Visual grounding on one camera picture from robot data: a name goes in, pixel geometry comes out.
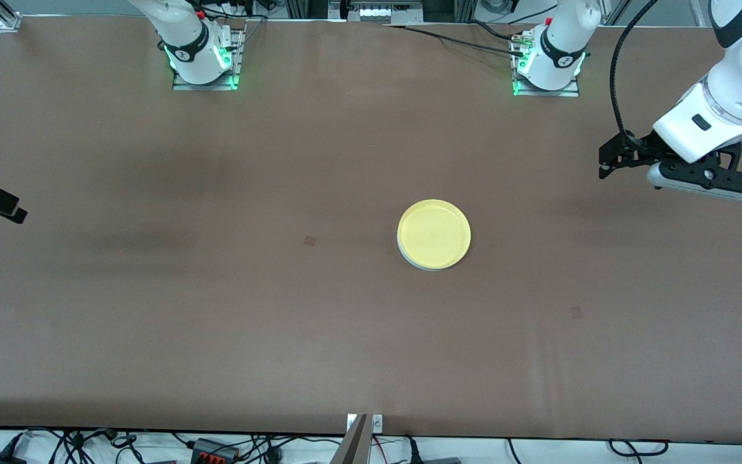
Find yellow round plate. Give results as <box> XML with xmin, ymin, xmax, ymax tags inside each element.
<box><xmin>397</xmin><ymin>199</ymin><xmax>472</xmax><ymax>269</ymax></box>

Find pale green round plate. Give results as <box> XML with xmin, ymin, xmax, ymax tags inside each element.
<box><xmin>398</xmin><ymin>244</ymin><xmax>470</xmax><ymax>273</ymax></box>

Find black power strip orange switches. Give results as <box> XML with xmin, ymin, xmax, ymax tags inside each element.
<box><xmin>191</xmin><ymin>438</ymin><xmax>238</xmax><ymax>464</ymax></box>

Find black power adaptor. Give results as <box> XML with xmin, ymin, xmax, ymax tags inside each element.
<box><xmin>408</xmin><ymin>438</ymin><xmax>462</xmax><ymax>464</ymax></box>

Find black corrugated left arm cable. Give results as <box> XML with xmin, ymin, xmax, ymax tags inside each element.
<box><xmin>609</xmin><ymin>0</ymin><xmax>660</xmax><ymax>140</ymax></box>

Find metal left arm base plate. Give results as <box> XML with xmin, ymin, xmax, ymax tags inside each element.
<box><xmin>513</xmin><ymin>29</ymin><xmax>581</xmax><ymax>98</ymax></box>

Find black cable across table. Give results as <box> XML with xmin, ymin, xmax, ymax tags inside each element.
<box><xmin>386</xmin><ymin>22</ymin><xmax>528</xmax><ymax>56</ymax></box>

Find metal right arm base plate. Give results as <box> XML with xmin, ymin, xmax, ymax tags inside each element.
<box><xmin>173</xmin><ymin>26</ymin><xmax>244</xmax><ymax>92</ymax></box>

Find black looped floor cable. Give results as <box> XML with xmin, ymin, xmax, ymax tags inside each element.
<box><xmin>607</xmin><ymin>439</ymin><xmax>670</xmax><ymax>458</ymax></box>

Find small white metal bracket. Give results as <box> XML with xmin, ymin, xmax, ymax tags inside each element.
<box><xmin>347</xmin><ymin>414</ymin><xmax>384</xmax><ymax>433</ymax></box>

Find grey slanted post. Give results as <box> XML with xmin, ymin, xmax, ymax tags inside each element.
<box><xmin>330</xmin><ymin>414</ymin><xmax>370</xmax><ymax>464</ymax></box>

